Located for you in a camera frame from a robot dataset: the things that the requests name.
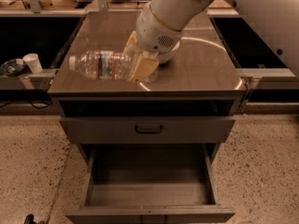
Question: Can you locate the black drawer handle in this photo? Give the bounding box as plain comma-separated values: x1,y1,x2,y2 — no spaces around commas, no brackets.
135,125,164,134

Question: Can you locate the grey drawer cabinet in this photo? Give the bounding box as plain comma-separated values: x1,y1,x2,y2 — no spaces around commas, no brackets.
47,9,249,224

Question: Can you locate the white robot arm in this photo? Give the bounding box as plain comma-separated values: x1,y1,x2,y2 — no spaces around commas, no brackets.
125,0,299,76

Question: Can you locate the grey metal rail frame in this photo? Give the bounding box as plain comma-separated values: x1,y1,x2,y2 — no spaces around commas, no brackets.
0,69,58,91

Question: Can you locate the white ceramic bowl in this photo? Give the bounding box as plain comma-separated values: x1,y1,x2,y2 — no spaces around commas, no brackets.
158,42,180,64

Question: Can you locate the open middle drawer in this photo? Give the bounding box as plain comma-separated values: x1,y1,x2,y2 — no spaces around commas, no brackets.
65,145,235,224

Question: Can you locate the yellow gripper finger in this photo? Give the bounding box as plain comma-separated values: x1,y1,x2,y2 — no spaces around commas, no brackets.
128,53,159,82

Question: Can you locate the white paper cup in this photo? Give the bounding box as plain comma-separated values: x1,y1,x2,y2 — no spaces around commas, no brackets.
22,53,43,74

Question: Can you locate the dark small dish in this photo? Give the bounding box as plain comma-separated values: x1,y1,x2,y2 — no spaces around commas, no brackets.
0,59,26,77

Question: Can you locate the black floor cable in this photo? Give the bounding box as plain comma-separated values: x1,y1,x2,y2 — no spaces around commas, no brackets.
0,98,54,109

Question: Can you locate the clear plastic water bottle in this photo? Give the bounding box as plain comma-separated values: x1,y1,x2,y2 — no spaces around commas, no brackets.
68,50,133,80

